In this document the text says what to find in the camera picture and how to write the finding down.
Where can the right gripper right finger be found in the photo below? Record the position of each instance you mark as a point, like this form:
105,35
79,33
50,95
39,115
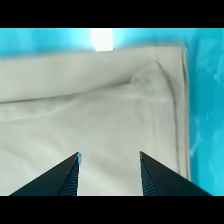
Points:
160,181

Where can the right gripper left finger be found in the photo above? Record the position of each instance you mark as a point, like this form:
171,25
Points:
60,181

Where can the orange T-shirt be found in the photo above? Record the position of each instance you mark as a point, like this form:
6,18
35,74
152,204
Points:
100,116

